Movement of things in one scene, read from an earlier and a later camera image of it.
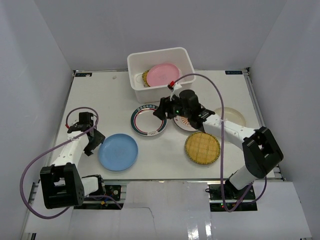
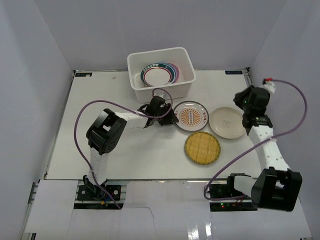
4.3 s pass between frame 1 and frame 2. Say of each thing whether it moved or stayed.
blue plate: moved
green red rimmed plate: moved
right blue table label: stayed
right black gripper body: moved
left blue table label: stayed
